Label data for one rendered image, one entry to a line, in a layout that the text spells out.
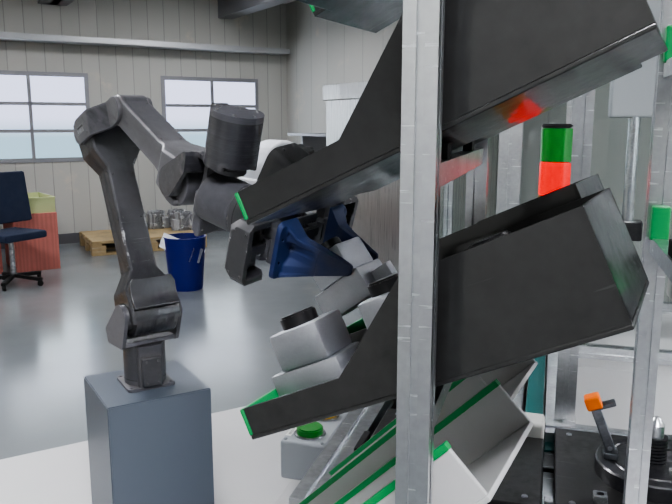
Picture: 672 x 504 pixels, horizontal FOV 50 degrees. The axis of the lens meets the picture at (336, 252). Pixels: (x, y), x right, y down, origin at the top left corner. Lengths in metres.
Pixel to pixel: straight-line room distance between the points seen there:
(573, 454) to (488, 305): 0.65
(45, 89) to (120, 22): 1.20
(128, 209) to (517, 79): 0.69
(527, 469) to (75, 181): 8.36
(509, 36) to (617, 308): 0.16
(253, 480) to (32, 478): 0.35
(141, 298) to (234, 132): 0.32
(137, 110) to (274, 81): 9.01
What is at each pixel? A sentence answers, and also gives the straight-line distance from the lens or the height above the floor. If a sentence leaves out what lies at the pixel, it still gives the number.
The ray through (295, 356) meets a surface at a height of 1.24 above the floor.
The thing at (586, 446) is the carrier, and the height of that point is 0.97.
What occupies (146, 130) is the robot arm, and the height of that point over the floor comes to 1.41.
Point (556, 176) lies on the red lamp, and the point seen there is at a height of 1.34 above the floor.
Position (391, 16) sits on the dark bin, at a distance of 0.73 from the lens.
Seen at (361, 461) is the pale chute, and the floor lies 1.11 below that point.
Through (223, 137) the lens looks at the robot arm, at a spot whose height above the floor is 1.40.
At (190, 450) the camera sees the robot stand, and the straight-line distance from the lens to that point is 1.03.
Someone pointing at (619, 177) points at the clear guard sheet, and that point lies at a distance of 2.28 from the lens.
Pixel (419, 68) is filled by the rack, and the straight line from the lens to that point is 0.41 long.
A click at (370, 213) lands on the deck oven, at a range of 6.09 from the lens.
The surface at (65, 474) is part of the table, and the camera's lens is 1.28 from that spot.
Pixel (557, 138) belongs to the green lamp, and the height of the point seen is 1.39.
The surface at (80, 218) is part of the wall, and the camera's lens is 9.15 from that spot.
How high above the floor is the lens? 1.42
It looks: 10 degrees down
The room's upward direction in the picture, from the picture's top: straight up
